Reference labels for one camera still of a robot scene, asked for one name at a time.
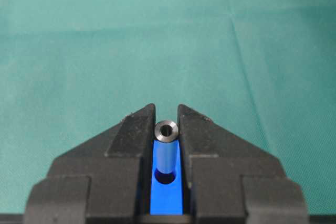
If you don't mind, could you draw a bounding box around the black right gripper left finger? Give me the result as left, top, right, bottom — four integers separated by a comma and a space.
24, 104, 155, 223

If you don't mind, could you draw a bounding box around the blue plastic gear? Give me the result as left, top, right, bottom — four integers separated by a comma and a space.
150, 140, 183, 215

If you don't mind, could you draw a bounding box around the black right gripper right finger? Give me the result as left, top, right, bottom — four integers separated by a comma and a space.
178, 104, 309, 223

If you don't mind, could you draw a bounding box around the green table mat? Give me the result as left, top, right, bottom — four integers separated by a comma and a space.
1, 0, 335, 215

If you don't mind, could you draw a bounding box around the grey metal shaft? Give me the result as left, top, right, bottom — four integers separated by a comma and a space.
154, 120, 179, 177

